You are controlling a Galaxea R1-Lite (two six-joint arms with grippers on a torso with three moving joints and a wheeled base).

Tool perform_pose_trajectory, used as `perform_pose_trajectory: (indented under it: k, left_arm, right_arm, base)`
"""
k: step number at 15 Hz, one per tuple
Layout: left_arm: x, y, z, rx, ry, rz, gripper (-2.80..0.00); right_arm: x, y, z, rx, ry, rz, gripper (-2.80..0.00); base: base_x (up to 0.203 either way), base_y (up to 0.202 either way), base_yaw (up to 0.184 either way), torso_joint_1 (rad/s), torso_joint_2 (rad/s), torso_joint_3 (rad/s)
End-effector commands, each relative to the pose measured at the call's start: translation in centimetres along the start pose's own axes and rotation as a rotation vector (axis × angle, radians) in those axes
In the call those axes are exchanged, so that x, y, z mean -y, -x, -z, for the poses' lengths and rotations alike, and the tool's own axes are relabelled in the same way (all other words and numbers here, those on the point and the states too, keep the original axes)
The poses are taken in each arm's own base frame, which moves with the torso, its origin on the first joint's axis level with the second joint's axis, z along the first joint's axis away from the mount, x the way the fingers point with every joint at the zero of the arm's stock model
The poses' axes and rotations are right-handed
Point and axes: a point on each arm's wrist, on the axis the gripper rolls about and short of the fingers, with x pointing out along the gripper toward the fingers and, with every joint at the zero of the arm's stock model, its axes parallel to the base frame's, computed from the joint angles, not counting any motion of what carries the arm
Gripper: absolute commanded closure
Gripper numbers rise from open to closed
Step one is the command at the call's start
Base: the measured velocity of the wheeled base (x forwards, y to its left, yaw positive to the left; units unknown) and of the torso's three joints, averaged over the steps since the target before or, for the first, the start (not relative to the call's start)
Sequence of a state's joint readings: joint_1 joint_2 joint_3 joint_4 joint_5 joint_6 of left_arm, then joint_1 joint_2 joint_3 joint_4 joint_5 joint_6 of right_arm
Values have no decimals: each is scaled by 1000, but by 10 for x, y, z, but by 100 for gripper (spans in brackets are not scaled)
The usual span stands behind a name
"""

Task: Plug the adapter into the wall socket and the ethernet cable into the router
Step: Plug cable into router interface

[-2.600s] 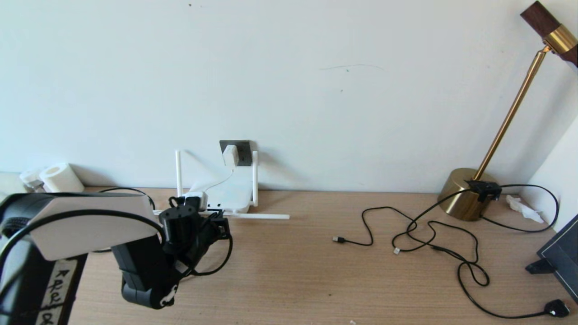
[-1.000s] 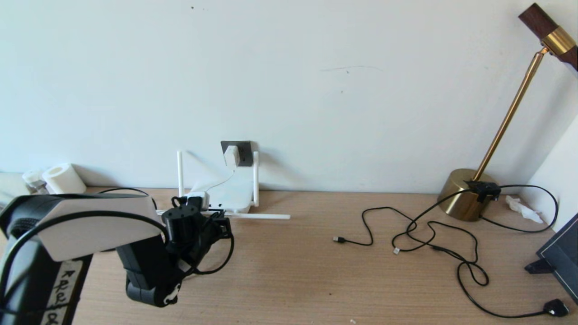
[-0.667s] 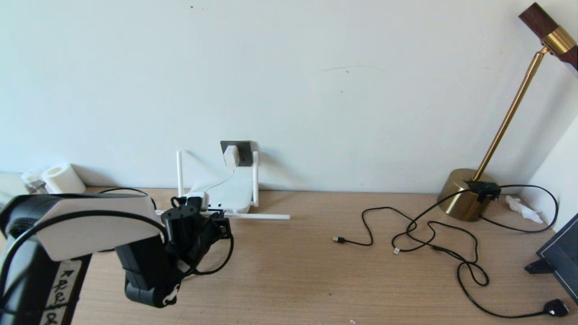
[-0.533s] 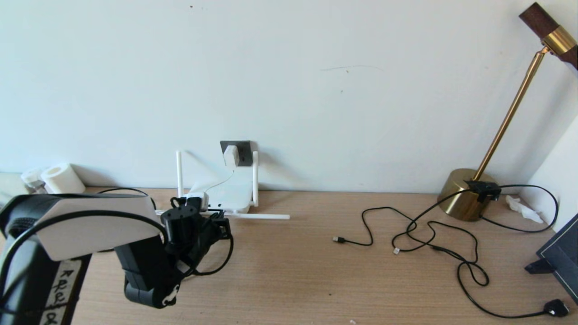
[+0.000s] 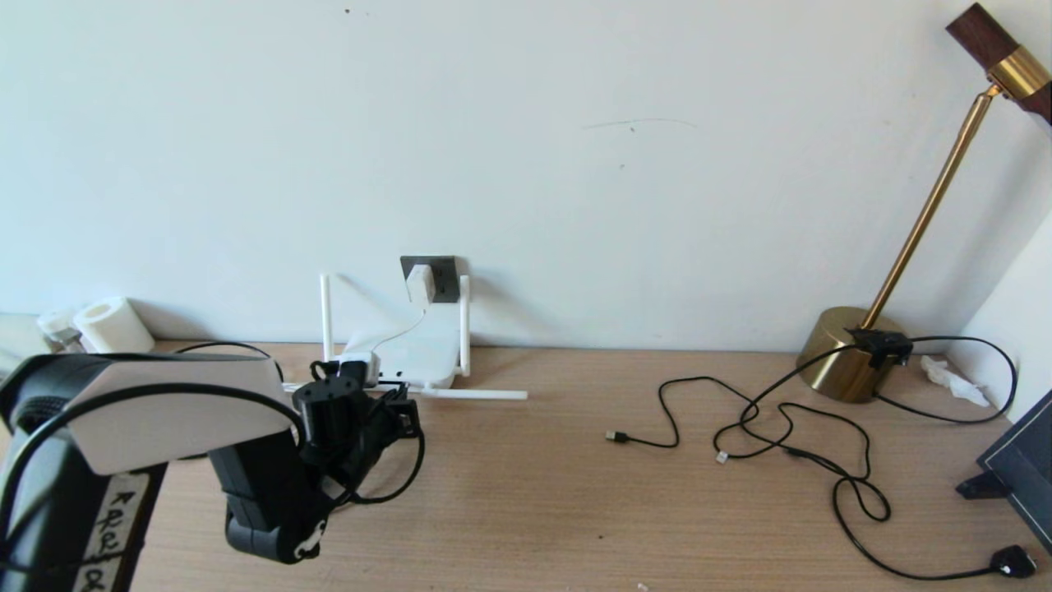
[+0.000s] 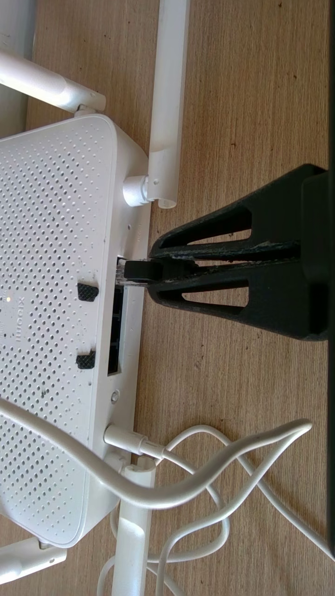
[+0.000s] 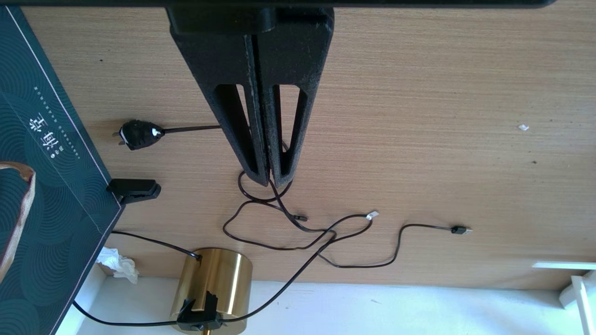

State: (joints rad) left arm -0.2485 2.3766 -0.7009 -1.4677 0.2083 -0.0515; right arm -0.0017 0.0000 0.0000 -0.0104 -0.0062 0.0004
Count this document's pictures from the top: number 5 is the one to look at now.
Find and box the thin white adapter cable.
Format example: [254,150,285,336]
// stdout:
[353,301,430,356]

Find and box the white wifi router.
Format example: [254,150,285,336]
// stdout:
[284,273,529,401]

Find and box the white toilet paper roll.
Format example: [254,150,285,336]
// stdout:
[74,297,157,354]

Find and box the white handwritten label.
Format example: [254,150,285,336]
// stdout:
[74,473,153,592]

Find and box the clear plastic container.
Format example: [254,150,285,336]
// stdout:
[37,308,85,350]

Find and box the brass desk lamp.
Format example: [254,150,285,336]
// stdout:
[796,3,1052,404]

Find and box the crumpled white tissue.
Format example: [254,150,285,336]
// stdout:
[919,356,990,408]

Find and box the dark framed board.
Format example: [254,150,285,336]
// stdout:
[978,386,1052,556]

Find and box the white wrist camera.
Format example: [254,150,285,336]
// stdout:
[333,352,381,387]

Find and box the grey wall socket plate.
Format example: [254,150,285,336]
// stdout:
[400,256,458,303]

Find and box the black usb cable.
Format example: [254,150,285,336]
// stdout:
[607,377,891,524]

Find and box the black lamp power cord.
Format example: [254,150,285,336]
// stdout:
[713,329,1036,581]

